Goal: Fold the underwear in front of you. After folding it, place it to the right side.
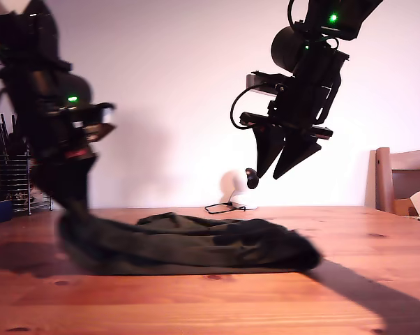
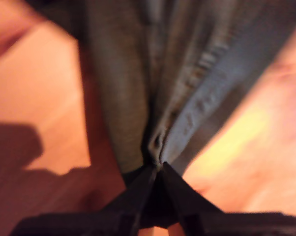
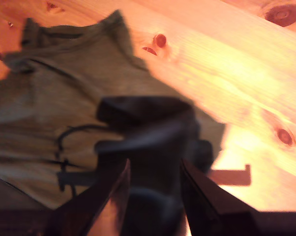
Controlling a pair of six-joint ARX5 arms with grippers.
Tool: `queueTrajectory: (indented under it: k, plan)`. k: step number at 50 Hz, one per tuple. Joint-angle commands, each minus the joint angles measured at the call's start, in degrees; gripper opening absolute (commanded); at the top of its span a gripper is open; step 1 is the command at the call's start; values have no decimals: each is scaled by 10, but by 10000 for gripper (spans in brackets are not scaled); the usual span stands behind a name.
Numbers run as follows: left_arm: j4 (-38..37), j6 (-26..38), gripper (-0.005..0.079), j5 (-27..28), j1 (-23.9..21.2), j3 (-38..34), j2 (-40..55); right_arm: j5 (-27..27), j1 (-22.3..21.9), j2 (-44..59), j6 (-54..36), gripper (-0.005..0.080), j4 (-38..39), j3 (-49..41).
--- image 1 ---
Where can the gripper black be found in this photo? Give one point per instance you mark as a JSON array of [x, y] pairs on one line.
[[300, 108]]

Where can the brown cardboard box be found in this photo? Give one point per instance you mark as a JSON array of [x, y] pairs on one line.
[[402, 207]]

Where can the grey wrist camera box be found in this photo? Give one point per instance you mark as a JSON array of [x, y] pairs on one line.
[[98, 122], [257, 82]]

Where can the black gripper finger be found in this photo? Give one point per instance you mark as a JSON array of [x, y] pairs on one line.
[[53, 181], [82, 178]]

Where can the wooden chair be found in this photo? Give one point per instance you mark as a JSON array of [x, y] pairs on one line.
[[384, 181]]

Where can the dark green underwear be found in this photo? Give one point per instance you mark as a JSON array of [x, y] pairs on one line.
[[196, 247]]

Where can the white paper packet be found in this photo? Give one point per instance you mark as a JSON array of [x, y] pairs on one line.
[[39, 199]]

